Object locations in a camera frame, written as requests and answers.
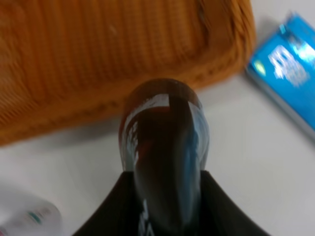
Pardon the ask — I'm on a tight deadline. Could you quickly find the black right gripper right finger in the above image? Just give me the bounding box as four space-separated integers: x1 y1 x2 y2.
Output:
200 171 267 236

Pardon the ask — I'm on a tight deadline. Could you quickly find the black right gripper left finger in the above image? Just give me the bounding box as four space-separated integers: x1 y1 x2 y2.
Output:
74 172 138 236

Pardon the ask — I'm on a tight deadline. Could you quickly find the dark cola bottle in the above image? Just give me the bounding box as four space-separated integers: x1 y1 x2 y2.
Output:
119 79 210 236

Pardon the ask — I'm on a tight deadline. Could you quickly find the blue toothpaste box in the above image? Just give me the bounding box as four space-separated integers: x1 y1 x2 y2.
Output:
246 13 315 141

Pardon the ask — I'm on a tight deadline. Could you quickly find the orange woven basket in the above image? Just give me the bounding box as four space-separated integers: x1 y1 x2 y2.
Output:
0 0 256 146

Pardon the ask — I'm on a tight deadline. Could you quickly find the white round container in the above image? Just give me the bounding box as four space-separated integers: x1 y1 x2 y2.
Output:
0 191 62 236

